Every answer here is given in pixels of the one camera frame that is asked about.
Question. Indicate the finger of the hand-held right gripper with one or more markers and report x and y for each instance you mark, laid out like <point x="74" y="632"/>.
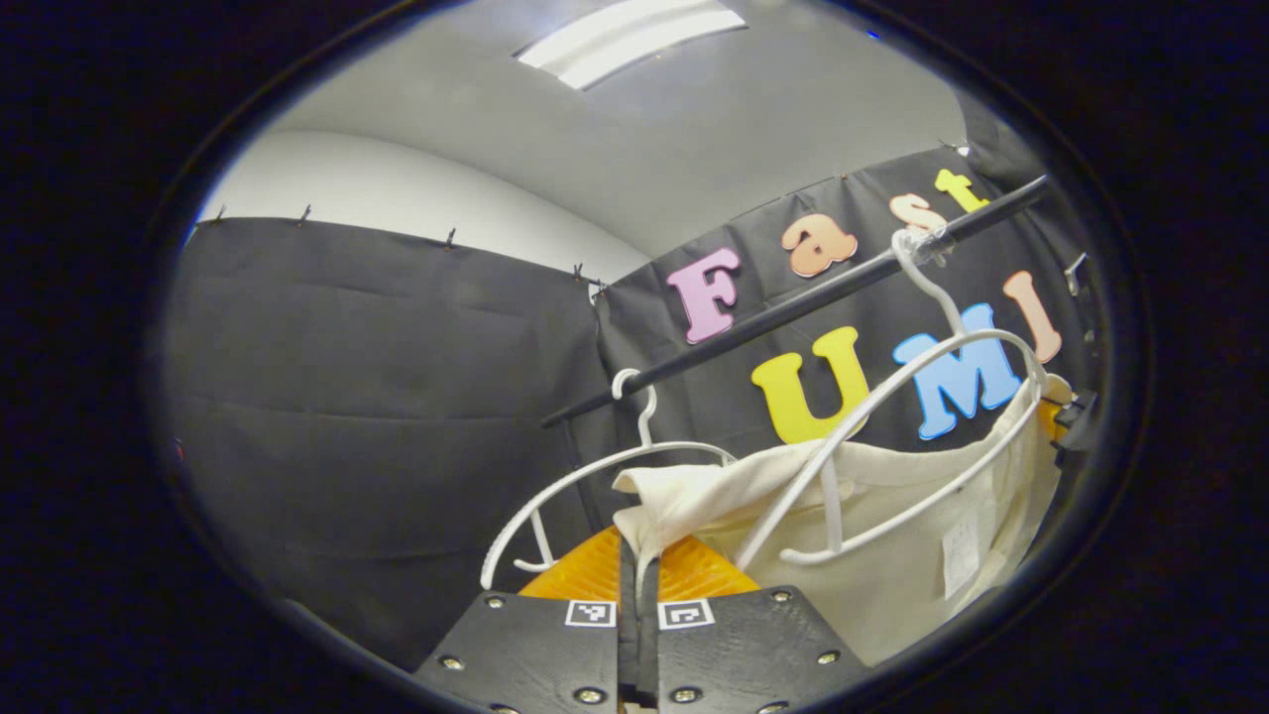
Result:
<point x="1076" y="426"/>

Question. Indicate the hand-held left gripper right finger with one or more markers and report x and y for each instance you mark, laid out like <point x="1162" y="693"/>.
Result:
<point x="753" y="654"/>

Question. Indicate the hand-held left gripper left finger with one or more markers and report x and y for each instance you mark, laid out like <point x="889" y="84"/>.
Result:
<point x="525" y="654"/>

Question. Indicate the cream collared shirt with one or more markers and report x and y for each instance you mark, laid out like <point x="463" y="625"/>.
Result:
<point x="892" y="575"/>

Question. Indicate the white plastic hanger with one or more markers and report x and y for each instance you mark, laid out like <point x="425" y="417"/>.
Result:
<point x="645" y="421"/>
<point x="977" y="335"/>

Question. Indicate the black clothes rack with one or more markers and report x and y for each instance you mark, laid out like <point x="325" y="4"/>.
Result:
<point x="773" y="313"/>

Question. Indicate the black backdrop cloth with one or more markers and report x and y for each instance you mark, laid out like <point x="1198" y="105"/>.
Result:
<point x="377" y="397"/>

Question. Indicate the large ceiling light panel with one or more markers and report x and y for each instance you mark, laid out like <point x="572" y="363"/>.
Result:
<point x="625" y="40"/>

